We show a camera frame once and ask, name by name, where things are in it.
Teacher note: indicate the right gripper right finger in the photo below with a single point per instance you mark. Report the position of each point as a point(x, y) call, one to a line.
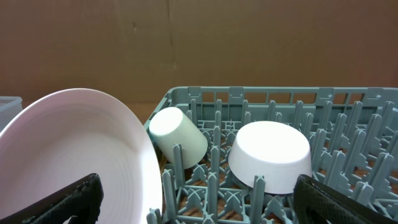
point(315, 202)

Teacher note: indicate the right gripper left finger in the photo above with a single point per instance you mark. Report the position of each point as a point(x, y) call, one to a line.
point(77, 203)

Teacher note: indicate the small pink plate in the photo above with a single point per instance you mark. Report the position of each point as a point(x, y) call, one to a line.
point(276, 151)

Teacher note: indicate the large pink plate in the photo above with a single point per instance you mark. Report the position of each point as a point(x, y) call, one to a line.
point(69, 134)

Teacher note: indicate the white paper cup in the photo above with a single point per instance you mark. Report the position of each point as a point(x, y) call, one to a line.
point(170, 126)

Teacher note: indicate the clear plastic bin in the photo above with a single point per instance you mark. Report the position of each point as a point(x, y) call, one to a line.
point(10, 107)

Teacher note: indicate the cardboard backdrop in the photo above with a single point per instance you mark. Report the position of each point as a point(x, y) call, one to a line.
point(137, 50)

